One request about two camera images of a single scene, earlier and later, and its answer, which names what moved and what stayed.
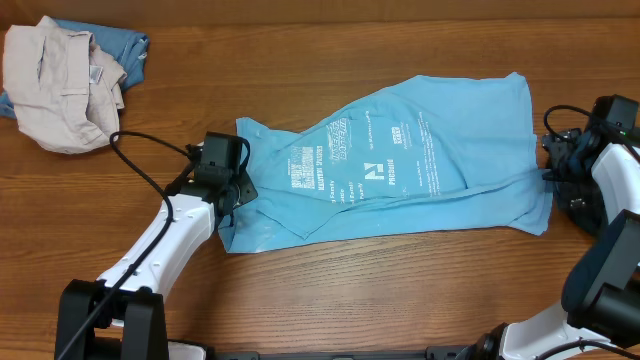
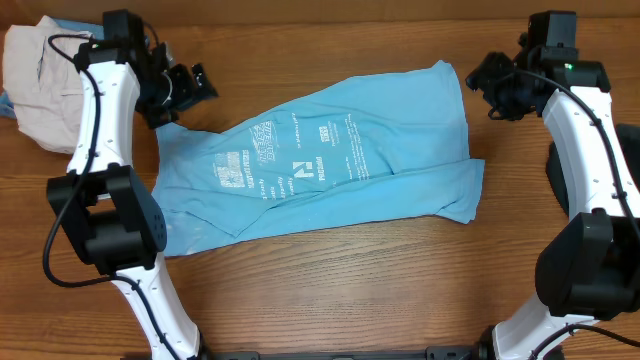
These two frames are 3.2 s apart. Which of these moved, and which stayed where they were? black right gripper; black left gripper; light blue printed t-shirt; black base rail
Moved: light blue printed t-shirt; black left gripper; black right gripper
Stayed: black base rail
